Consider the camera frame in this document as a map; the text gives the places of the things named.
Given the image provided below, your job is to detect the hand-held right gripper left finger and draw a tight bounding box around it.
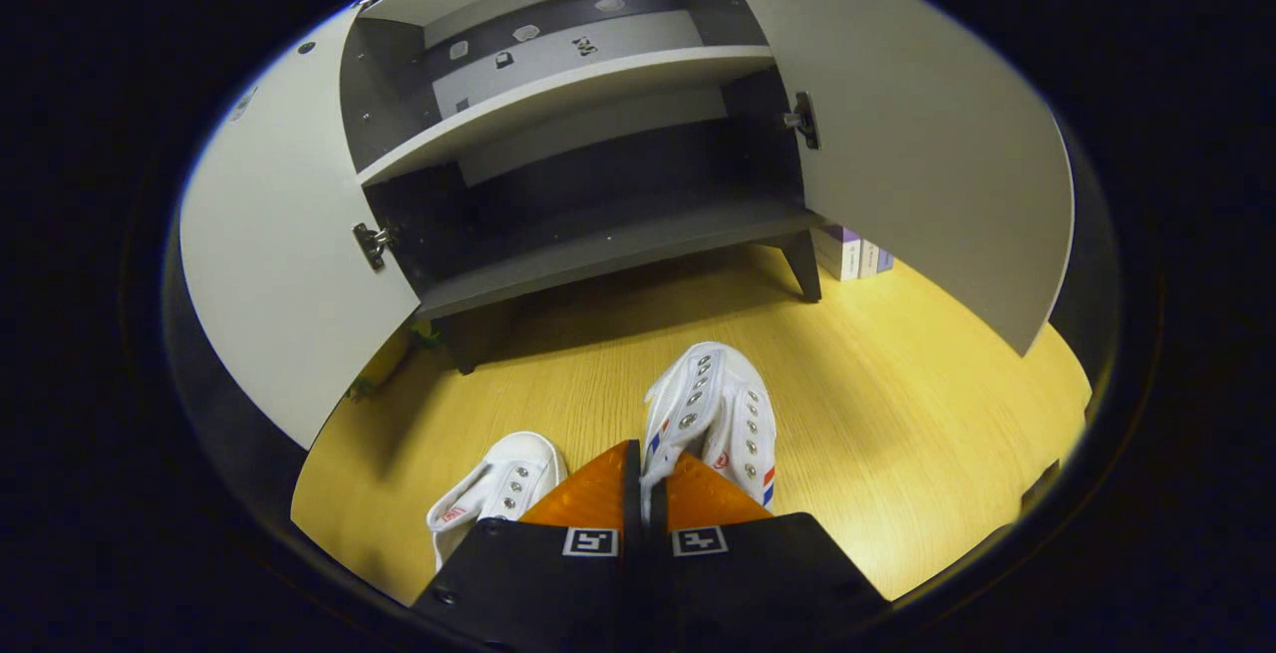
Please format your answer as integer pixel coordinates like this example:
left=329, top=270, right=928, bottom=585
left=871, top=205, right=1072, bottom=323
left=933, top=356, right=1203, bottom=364
left=409, top=439, right=655, bottom=653

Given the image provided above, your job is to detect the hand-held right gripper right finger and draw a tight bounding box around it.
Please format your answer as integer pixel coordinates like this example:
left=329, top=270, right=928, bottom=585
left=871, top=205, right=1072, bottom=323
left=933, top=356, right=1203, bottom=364
left=648, top=449, right=891, bottom=653

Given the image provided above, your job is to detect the white canvas shoe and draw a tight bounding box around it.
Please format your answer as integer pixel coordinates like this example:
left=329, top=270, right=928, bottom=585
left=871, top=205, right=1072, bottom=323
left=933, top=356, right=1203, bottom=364
left=638, top=341, right=779, bottom=524
left=427, top=432, right=569, bottom=571

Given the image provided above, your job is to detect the white shoe cabinet door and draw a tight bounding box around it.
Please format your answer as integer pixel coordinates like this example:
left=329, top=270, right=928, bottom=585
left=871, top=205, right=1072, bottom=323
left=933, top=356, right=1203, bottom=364
left=177, top=0, right=421, bottom=452
left=693, top=0, right=1076, bottom=357

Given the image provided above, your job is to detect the yellow plush toy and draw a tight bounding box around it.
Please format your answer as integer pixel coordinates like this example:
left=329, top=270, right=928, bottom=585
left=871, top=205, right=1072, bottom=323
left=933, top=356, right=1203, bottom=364
left=347, top=329, right=416, bottom=402

